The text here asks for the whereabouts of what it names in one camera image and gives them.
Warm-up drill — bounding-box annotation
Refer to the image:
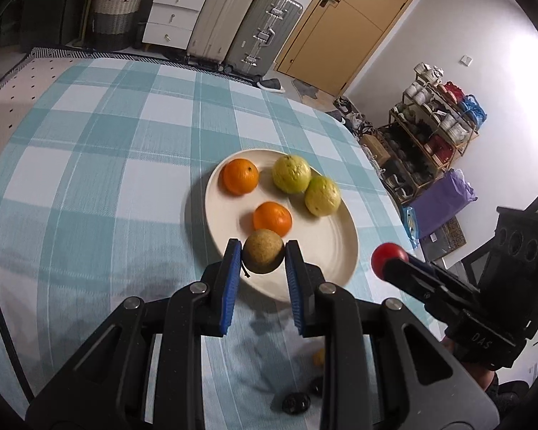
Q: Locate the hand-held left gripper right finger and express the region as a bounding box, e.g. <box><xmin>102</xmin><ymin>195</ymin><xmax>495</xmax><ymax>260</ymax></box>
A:
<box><xmin>284</xmin><ymin>239</ymin><xmax>501</xmax><ymax>430</ymax></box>

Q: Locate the white drawer dresser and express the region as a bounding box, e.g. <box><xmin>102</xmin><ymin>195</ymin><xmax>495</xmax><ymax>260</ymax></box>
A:
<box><xmin>81</xmin><ymin>0</ymin><xmax>216</xmax><ymax>50</ymax></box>

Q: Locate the greenish yellow guava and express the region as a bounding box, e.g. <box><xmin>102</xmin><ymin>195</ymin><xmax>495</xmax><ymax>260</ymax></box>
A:
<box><xmin>272</xmin><ymin>154</ymin><xmax>312</xmax><ymax>195</ymax></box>

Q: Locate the wooden shoe rack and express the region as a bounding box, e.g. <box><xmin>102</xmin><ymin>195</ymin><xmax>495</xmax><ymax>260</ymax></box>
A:
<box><xmin>377</xmin><ymin>63</ymin><xmax>489</xmax><ymax>204</ymax></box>

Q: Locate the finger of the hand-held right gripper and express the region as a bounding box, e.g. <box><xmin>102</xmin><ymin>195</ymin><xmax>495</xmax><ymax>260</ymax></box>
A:
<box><xmin>382</xmin><ymin>261</ymin><xmax>469</xmax><ymax>321</ymax></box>
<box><xmin>401</xmin><ymin>252</ymin><xmax>481</xmax><ymax>296</ymax></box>

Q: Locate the dotted floor rug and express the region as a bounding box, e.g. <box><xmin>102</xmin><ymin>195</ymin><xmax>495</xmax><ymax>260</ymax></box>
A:
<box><xmin>0</xmin><ymin>47</ymin><xmax>95</xmax><ymax>175</ymax></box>

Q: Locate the cream round plate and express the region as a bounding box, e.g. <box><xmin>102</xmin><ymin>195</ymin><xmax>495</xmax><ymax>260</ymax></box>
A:
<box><xmin>205</xmin><ymin>149</ymin><xmax>359</xmax><ymax>302</ymax></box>

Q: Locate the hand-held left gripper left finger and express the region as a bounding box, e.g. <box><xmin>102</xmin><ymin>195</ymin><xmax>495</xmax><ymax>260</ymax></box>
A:
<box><xmin>24</xmin><ymin>238</ymin><xmax>244</xmax><ymax>430</ymax></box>

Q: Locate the purple bag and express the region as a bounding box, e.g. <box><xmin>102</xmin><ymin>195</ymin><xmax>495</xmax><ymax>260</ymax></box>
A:
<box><xmin>406</xmin><ymin>169</ymin><xmax>479</xmax><ymax>239</ymax></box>

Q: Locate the grey slipper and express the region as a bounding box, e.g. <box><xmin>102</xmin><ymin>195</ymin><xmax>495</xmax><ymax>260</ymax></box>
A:
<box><xmin>256</xmin><ymin>78</ymin><xmax>285</xmax><ymax>94</ymax></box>

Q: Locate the orange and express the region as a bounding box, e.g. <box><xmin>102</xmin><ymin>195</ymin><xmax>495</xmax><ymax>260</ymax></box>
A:
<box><xmin>253</xmin><ymin>202</ymin><xmax>293</xmax><ymax>237</ymax></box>
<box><xmin>222</xmin><ymin>158</ymin><xmax>260</xmax><ymax>196</ymax></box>

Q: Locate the silver suitcase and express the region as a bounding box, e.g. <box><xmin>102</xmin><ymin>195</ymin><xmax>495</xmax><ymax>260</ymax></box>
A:
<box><xmin>225</xmin><ymin>0</ymin><xmax>304</xmax><ymax>77</ymax></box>

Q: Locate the wicker laundry basket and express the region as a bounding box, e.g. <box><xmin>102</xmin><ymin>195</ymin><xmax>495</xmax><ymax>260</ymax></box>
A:
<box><xmin>92</xmin><ymin>0</ymin><xmax>143</xmax><ymax>50</ymax></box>

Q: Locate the blue printed packet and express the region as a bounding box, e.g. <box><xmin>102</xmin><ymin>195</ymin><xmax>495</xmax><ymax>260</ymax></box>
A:
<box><xmin>402</xmin><ymin>206</ymin><xmax>420</xmax><ymax>249</ymax></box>

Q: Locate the wooden door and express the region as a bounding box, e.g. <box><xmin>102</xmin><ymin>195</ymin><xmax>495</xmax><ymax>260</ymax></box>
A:
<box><xmin>274</xmin><ymin>0</ymin><xmax>432</xmax><ymax>98</ymax></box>

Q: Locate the beige suitcase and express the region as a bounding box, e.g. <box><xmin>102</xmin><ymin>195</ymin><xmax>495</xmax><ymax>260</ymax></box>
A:
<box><xmin>187</xmin><ymin>0</ymin><xmax>261</xmax><ymax>63</ymax></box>

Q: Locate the red cherry tomato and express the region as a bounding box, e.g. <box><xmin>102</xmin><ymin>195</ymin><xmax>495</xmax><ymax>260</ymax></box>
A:
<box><xmin>371</xmin><ymin>243</ymin><xmax>410</xmax><ymax>279</ymax></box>

